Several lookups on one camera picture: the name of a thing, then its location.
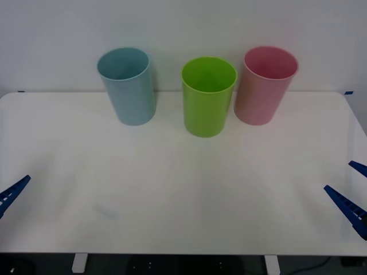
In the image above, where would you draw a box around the white table leg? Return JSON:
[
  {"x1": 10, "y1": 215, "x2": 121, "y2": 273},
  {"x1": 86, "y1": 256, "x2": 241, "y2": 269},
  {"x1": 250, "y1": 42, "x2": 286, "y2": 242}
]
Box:
[
  {"x1": 71, "y1": 253, "x2": 88, "y2": 273},
  {"x1": 264, "y1": 254, "x2": 280, "y2": 275}
]

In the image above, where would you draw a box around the green plastic bin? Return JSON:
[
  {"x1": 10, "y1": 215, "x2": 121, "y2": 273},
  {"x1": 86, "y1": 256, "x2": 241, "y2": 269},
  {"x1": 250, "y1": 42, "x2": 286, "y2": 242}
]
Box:
[{"x1": 181, "y1": 56, "x2": 238, "y2": 138}]

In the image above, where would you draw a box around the pink plastic bin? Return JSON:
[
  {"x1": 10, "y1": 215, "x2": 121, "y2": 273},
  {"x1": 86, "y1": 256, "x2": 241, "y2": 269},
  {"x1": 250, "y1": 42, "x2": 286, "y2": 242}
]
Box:
[{"x1": 233, "y1": 45, "x2": 299, "y2": 126}]

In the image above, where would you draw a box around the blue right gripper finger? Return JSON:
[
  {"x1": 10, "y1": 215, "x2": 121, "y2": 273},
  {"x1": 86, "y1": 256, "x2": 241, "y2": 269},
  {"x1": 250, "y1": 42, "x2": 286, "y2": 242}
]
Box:
[
  {"x1": 323, "y1": 184, "x2": 367, "y2": 241},
  {"x1": 348, "y1": 160, "x2": 367, "y2": 178}
]

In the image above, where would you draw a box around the pale blue plastic bin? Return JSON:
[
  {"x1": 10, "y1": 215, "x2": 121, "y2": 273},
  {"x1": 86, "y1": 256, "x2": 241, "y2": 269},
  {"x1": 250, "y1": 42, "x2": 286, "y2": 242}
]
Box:
[{"x1": 96, "y1": 47, "x2": 158, "y2": 126}]

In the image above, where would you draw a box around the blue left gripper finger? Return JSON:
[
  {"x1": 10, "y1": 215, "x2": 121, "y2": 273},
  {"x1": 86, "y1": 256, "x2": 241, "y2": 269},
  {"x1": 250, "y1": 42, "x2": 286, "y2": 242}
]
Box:
[{"x1": 0, "y1": 175, "x2": 32, "y2": 220}]

